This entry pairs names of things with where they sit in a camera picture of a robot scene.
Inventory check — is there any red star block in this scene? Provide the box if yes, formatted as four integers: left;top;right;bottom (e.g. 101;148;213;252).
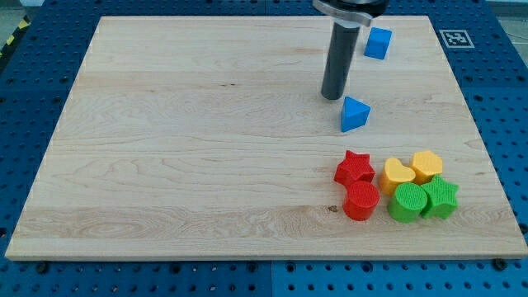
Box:
334;150;375;186

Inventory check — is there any blue cube block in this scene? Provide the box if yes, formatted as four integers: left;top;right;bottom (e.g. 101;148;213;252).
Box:
364;27;393;59

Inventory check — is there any green star block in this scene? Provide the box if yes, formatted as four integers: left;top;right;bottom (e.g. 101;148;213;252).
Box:
421;175;459;219

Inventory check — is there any blue triangular prism block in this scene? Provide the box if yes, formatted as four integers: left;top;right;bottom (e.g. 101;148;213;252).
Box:
341;97;370;132

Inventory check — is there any red cylinder block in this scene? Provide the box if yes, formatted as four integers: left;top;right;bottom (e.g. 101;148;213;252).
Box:
342;181;380;221

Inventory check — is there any yellow heart block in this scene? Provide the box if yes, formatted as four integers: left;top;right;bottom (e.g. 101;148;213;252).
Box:
378;157;416;196

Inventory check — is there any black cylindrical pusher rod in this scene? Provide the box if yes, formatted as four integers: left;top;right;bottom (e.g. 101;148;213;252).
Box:
321;22;360;100

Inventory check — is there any green cylinder block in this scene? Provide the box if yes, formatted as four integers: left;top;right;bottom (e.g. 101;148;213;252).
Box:
388;182;428;223

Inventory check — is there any silver robot tool flange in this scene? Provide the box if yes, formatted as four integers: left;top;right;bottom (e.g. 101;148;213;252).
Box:
312;0;389;26

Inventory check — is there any yellow hexagon block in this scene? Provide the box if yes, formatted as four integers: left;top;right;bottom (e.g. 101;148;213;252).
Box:
410;150;443;185

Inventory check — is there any white fiducial marker tag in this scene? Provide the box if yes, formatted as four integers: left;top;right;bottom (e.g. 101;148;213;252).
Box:
440;29;474;49

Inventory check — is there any black yellow hazard tape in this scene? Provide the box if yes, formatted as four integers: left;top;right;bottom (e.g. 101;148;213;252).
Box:
1;15;31;59

